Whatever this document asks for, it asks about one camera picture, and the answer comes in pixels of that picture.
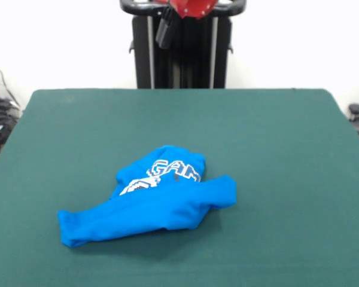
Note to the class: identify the dark green table cloth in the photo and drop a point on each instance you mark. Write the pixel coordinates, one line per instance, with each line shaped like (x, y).
(77, 119)

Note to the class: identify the blue shirt with white print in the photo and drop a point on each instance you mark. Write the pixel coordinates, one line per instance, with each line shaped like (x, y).
(155, 206)

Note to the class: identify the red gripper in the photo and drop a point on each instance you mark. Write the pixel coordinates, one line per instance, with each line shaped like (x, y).
(194, 7)

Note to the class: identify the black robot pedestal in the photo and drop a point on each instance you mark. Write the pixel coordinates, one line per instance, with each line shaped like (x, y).
(197, 51)

